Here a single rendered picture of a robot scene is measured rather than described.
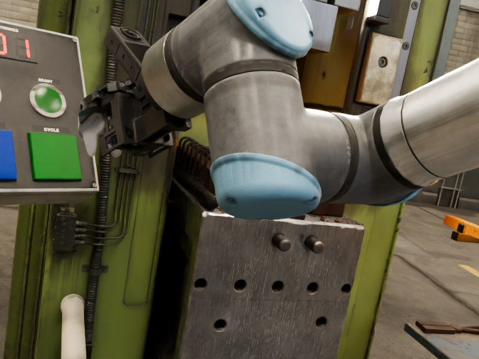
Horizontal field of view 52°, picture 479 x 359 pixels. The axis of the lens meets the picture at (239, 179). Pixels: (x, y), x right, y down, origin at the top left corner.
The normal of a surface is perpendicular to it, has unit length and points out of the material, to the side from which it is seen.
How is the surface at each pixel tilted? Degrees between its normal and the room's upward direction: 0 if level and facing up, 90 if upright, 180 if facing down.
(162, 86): 114
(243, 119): 72
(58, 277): 90
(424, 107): 78
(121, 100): 60
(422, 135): 104
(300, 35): 55
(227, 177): 88
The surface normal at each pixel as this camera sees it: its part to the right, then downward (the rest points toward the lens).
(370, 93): 0.32, 0.22
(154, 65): -0.72, -0.05
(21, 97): 0.68, -0.28
